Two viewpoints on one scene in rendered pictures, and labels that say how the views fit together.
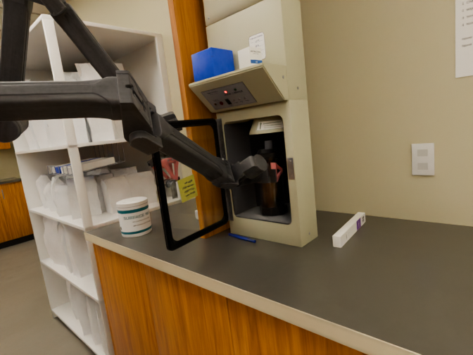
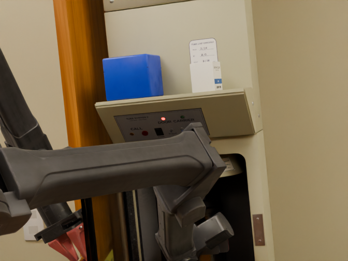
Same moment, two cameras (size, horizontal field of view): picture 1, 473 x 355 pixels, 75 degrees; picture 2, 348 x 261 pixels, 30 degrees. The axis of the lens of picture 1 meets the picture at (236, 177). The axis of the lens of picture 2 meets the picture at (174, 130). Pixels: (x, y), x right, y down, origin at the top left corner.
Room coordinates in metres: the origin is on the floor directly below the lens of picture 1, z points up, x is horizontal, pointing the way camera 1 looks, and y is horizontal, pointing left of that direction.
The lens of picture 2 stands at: (-0.20, 0.63, 1.51)
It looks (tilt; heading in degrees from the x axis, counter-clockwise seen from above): 3 degrees down; 332
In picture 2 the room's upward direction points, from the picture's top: 6 degrees counter-clockwise
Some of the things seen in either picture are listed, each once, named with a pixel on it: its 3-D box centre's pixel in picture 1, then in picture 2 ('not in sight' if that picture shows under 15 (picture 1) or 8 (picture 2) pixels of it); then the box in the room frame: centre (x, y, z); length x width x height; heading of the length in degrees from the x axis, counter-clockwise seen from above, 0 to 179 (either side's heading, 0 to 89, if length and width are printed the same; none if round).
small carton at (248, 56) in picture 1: (250, 60); (206, 77); (0.96, -0.08, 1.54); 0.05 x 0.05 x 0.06; 39
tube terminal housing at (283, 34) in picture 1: (272, 129); (200, 169); (1.14, -0.15, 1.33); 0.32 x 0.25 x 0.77; 47
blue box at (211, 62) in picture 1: (213, 66); (133, 77); (1.07, 0.03, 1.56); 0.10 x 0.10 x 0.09; 47
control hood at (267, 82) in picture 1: (235, 91); (176, 118); (1.01, -0.03, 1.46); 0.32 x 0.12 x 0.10; 47
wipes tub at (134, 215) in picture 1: (134, 216); not in sight; (1.31, 0.47, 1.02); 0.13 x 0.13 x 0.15
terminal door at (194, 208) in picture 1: (193, 179); (112, 258); (1.02, 0.15, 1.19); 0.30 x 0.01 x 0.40; 143
